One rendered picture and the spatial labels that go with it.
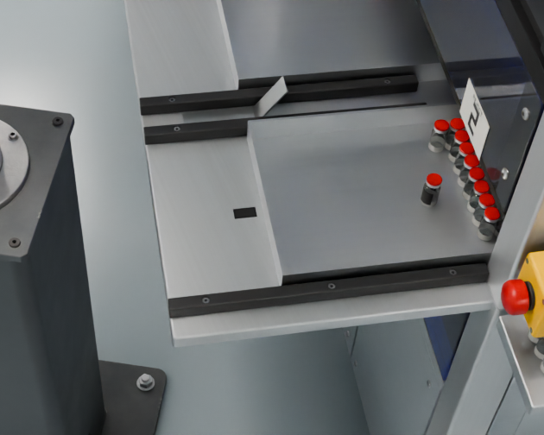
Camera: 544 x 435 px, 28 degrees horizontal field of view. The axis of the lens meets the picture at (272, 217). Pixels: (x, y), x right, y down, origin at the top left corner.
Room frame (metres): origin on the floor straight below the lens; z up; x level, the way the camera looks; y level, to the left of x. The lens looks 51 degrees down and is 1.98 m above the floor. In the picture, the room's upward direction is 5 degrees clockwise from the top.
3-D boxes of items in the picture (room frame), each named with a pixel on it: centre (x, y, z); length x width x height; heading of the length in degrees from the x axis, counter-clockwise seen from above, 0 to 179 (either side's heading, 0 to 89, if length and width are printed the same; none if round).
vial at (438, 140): (1.03, -0.22, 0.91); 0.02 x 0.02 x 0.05
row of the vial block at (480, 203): (0.96, -0.26, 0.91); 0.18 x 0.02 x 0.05; 14
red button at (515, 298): (0.71, -0.28, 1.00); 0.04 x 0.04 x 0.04; 14
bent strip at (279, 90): (1.05, 0.07, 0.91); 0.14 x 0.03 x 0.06; 105
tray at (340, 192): (0.94, -0.15, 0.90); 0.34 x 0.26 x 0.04; 104
